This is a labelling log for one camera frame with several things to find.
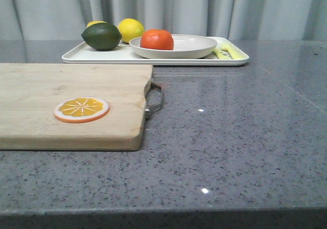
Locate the white round plate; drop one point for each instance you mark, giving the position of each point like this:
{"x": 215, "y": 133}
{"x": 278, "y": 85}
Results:
{"x": 185, "y": 47}

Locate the orange fruit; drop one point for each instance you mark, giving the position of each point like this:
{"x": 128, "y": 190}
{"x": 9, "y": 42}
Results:
{"x": 157, "y": 39}

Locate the white bear tray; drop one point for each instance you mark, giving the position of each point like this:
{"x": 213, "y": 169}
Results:
{"x": 123, "y": 54}

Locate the yellow plastic fork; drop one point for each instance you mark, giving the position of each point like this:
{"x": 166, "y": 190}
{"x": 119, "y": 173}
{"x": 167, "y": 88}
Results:
{"x": 231, "y": 51}

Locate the right yellow lemon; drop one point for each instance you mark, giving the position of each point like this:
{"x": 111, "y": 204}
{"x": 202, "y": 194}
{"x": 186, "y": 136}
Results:
{"x": 130, "y": 29}

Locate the yellow lemon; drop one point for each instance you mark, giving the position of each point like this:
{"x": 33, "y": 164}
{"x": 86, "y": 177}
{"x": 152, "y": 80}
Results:
{"x": 95, "y": 22}
{"x": 130, "y": 29}

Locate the orange slice toy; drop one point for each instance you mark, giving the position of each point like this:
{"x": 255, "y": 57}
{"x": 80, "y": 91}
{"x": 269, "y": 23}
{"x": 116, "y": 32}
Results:
{"x": 81, "y": 110}

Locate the yellow plastic knife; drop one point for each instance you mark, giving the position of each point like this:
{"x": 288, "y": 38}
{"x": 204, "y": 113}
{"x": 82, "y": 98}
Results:
{"x": 222, "y": 54}

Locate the green lime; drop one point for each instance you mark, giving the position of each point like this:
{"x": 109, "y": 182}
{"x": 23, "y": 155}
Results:
{"x": 102, "y": 36}

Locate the left yellow lemon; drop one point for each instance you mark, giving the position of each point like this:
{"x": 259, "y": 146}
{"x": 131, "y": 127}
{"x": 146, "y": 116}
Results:
{"x": 95, "y": 22}

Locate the bamboo cutting board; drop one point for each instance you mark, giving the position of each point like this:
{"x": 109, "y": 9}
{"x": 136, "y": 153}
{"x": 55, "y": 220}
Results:
{"x": 31, "y": 91}

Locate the grey curtain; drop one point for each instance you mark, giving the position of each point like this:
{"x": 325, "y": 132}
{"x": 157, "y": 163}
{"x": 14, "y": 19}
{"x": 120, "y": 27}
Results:
{"x": 233, "y": 19}

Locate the metal board handle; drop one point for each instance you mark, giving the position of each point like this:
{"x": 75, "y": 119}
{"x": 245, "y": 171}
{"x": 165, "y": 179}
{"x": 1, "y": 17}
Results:
{"x": 154, "y": 100}

